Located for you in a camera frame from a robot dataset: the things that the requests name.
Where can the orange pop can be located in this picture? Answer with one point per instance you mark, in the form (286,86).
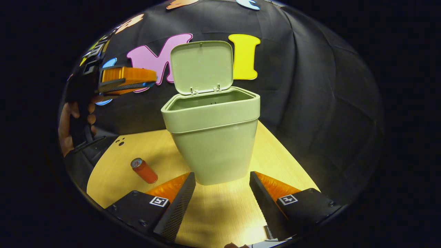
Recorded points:
(146,172)

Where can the wooden desktop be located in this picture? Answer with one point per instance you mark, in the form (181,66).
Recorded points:
(220,213)

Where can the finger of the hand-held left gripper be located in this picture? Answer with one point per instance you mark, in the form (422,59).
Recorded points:
(127,74)
(127,88)

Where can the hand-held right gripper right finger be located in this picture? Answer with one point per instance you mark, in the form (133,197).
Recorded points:
(267,206)

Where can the black backdrop cloth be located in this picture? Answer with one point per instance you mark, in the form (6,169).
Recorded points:
(310,103)

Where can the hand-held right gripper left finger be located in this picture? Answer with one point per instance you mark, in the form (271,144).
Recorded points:
(177,210)

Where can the pale green desktop garbage bin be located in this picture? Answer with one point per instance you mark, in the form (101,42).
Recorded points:
(213,151)

